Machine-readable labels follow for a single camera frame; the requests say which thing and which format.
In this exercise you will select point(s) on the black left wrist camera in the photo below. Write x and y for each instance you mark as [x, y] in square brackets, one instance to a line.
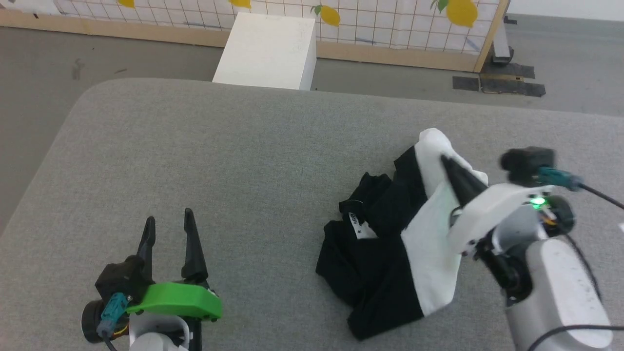
[119, 280]

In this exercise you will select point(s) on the black floor tape patch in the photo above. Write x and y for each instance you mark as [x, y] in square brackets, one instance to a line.
[512, 85]

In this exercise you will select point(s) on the grey metal panel stand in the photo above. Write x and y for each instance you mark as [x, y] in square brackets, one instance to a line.
[502, 46]

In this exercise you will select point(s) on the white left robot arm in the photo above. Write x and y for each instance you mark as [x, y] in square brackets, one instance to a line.
[156, 334]

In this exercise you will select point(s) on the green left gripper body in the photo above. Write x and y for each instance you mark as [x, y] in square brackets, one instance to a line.
[175, 300]

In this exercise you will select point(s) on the white rectangular box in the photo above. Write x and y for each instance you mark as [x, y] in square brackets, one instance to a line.
[265, 51]

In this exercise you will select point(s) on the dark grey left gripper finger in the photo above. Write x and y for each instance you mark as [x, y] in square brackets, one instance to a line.
[146, 248]
[194, 258]

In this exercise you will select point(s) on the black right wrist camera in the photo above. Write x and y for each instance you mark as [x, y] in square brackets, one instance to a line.
[526, 163]

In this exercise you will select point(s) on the lemon print partition panel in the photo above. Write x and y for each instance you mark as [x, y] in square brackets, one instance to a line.
[380, 24]

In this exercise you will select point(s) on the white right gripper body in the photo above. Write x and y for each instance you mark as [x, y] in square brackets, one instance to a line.
[492, 209]

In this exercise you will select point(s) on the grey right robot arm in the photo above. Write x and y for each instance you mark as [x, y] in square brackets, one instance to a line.
[560, 287]

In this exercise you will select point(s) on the black and white garment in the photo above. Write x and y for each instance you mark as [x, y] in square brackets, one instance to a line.
[385, 253]

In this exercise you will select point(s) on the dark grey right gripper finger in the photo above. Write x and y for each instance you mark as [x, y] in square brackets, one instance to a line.
[463, 183]

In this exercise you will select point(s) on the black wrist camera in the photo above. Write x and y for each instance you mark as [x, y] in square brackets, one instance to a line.
[119, 280]
[526, 163]

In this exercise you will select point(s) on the grey fabric sofa surface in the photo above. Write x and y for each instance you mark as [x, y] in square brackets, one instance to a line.
[253, 170]

